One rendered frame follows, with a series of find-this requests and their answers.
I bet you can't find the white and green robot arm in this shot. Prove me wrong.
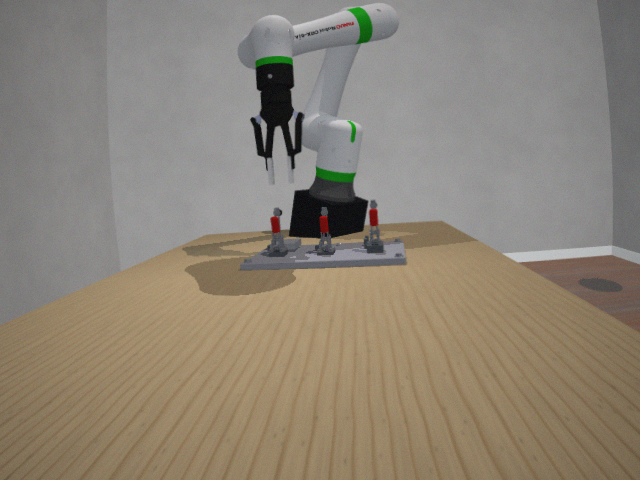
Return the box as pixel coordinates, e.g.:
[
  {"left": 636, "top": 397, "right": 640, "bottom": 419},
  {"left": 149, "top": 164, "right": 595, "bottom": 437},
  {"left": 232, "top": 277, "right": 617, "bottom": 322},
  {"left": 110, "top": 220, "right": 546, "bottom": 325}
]
[{"left": 238, "top": 3, "right": 399, "bottom": 202}]

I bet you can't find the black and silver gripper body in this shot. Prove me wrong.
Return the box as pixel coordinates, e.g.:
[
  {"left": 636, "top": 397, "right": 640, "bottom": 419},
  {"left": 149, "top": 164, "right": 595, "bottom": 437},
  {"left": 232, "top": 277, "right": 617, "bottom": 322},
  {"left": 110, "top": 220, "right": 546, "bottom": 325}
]
[{"left": 260, "top": 88, "right": 294, "bottom": 127}]

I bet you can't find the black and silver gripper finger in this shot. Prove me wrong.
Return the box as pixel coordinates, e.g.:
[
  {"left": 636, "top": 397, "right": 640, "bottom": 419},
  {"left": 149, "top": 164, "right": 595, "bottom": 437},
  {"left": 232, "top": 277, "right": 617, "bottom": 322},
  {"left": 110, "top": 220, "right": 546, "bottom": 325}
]
[
  {"left": 278, "top": 111, "right": 304, "bottom": 184},
  {"left": 250, "top": 112, "right": 275, "bottom": 185}
]

